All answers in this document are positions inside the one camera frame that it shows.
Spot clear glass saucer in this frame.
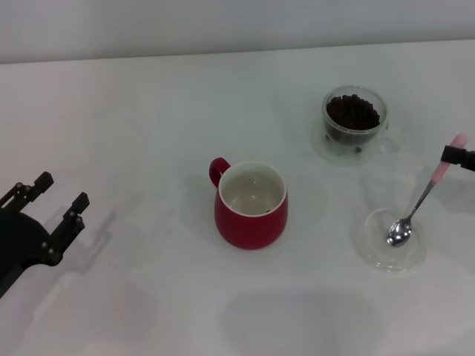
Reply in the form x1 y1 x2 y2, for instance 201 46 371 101
310 118 390 166

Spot clear glass cup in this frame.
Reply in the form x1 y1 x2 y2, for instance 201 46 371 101
321 85 404 155

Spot pink handled metal spoon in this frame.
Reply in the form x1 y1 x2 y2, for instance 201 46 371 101
387 133 468 248

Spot coffee beans pile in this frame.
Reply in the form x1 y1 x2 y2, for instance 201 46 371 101
326 94 380 131

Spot small clear glass dish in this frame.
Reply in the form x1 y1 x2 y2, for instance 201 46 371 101
351 207 428 274

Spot red ceramic mug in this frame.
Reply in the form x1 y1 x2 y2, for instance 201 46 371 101
209 157 289 250

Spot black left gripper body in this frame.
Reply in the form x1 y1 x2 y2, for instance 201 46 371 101
0 211 62 297

